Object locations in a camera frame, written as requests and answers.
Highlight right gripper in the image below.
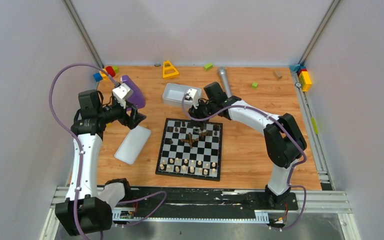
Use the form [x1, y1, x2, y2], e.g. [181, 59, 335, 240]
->
[187, 98, 216, 128]

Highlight black white chessboard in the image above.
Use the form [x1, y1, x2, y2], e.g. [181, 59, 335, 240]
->
[155, 118, 223, 182]

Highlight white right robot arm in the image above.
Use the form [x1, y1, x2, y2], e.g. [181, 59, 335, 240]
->
[182, 82, 307, 209]

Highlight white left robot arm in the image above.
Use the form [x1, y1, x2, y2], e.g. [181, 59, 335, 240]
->
[55, 86, 146, 238]

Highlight purple metronome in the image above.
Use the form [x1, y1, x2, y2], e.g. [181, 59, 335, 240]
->
[121, 75, 146, 109]

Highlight silver microphone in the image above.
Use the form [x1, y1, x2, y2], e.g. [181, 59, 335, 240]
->
[217, 66, 233, 98]

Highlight white box lid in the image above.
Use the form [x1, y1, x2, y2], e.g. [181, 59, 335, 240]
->
[114, 125, 152, 165]

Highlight white rectangular box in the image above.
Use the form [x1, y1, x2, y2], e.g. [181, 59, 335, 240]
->
[162, 83, 191, 108]

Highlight yellow cylinder block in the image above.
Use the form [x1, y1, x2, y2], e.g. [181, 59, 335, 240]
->
[99, 70, 109, 80]

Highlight green block in corner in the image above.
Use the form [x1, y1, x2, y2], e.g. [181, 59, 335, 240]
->
[112, 66, 120, 74]

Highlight red cylinder block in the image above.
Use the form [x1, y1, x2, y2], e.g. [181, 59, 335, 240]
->
[105, 66, 116, 77]

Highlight yellow triangular toy block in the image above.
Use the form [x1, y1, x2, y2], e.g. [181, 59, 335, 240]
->
[162, 60, 180, 80]

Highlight blue toy block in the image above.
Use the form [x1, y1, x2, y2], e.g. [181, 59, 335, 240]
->
[93, 72, 103, 82]

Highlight brown wooden block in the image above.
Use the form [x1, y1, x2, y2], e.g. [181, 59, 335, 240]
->
[273, 70, 283, 80]

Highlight stacked coloured blocks right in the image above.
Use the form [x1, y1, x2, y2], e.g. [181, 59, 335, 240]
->
[289, 64, 313, 92]

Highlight green block near wall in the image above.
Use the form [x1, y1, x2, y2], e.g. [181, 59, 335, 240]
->
[203, 62, 214, 71]

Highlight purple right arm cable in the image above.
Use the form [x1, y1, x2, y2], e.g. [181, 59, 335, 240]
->
[181, 94, 308, 232]

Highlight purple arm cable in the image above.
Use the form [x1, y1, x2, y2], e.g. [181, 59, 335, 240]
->
[48, 63, 168, 240]
[181, 94, 308, 232]

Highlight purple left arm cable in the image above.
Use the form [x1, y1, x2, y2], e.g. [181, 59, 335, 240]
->
[48, 63, 168, 240]

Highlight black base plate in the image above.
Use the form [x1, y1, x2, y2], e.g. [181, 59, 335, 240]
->
[113, 186, 299, 221]

